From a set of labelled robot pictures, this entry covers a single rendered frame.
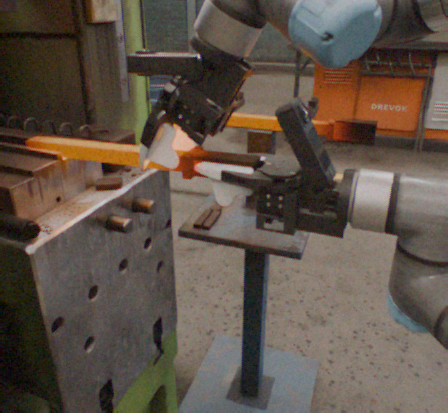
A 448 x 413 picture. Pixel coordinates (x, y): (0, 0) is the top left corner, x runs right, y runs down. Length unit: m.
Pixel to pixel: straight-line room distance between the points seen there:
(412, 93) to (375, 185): 3.56
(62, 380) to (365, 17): 0.68
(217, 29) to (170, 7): 8.25
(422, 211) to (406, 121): 3.61
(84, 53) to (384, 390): 1.41
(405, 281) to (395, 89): 3.54
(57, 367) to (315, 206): 0.48
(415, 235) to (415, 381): 1.26
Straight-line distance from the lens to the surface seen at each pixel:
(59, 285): 0.69
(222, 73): 0.52
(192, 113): 0.54
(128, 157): 0.63
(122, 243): 0.79
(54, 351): 0.74
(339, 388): 1.64
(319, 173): 0.51
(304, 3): 0.41
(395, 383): 1.71
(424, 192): 0.51
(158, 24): 8.89
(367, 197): 0.50
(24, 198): 0.68
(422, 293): 0.54
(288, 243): 0.96
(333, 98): 4.04
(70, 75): 1.00
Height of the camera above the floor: 1.22
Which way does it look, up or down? 24 degrees down
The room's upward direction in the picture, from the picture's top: straight up
